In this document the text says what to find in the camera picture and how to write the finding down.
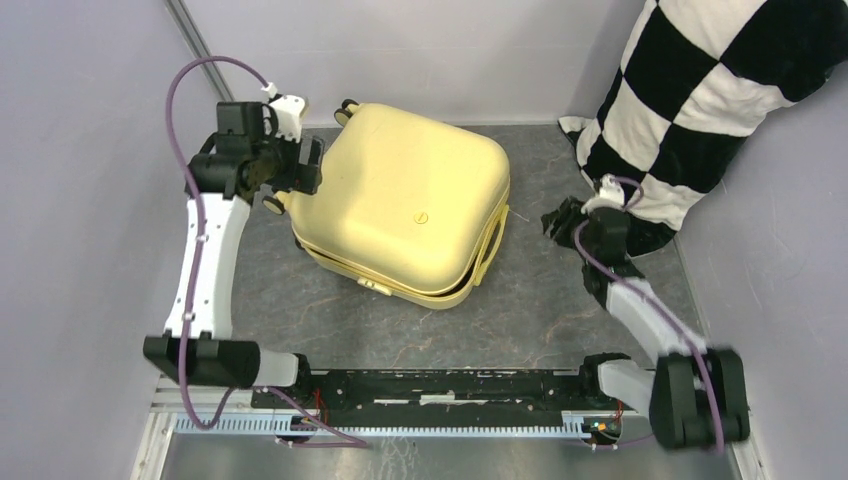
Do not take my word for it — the black white checkered blanket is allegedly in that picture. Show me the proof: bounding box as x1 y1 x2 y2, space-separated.
558 1 847 257

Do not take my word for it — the yellow hard-shell suitcase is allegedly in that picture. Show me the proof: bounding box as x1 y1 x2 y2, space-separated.
263 99 511 310

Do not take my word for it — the aluminium frame rail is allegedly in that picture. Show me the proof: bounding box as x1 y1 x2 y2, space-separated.
164 0 234 101

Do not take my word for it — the wrist white camera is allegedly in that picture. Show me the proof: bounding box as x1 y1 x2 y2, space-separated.
581 174 626 215
262 82 309 143

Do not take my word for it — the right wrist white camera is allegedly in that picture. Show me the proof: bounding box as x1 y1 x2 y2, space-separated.
581 174 626 215

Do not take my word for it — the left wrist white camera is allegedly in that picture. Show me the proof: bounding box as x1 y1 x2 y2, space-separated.
262 82 309 143

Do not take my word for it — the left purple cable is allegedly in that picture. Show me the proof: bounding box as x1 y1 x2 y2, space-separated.
164 56 369 452

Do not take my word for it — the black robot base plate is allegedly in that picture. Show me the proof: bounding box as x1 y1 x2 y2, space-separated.
283 368 632 428

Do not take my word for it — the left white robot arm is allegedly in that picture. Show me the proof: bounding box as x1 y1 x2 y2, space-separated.
142 95 323 408

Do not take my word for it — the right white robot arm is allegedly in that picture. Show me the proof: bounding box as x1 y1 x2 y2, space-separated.
541 197 751 451

